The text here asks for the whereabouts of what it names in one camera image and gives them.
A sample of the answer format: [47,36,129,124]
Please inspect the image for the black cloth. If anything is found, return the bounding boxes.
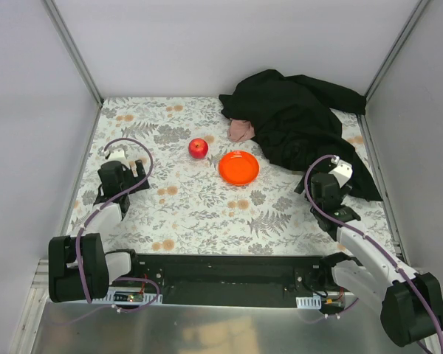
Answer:
[219,69,382,201]

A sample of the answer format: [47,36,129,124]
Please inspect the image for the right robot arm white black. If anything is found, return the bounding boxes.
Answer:
[295,172,443,352]

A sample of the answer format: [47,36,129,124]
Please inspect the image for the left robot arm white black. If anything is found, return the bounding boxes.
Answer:
[48,160,149,302]

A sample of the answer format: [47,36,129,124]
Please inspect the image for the pink cloth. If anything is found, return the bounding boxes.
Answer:
[227,119,255,142]

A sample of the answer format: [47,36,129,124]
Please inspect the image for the red apple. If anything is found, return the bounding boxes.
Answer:
[188,138,209,159]

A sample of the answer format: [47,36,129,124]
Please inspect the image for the floral patterned table mat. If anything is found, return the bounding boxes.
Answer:
[69,96,399,256]

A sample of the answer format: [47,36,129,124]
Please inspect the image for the orange plastic plate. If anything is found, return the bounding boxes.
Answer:
[219,150,260,186]

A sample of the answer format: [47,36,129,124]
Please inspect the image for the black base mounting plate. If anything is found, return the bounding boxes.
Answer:
[128,254,350,310]

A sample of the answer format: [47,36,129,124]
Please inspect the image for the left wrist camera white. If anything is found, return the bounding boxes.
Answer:
[103,148,128,164]

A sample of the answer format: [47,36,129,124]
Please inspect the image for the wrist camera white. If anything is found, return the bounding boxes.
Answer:
[329,156,353,187]
[103,148,128,164]

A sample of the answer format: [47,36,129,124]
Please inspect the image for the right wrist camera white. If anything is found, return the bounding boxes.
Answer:
[329,156,353,187]

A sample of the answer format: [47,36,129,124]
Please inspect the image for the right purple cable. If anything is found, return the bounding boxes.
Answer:
[298,154,443,354]

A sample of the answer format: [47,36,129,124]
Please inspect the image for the purple cable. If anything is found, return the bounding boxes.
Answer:
[51,137,161,325]
[298,154,443,354]

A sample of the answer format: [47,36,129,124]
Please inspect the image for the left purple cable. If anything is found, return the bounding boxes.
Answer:
[51,137,161,325]

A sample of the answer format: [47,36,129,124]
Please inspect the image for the right white cable duct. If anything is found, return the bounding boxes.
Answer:
[295,296,322,310]

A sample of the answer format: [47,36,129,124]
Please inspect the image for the white cable duct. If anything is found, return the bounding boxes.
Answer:
[295,296,322,310]
[93,290,163,306]

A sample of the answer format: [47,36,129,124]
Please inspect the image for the left white cable duct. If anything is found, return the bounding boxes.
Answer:
[93,290,163,306]

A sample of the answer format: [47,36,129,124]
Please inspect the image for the left aluminium frame post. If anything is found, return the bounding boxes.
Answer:
[41,0,104,107]

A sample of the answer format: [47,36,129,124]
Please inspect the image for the aluminium frame post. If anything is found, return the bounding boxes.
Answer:
[41,0,104,107]
[365,0,433,103]

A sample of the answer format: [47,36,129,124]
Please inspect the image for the right aluminium frame post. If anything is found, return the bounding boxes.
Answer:
[365,0,433,103]

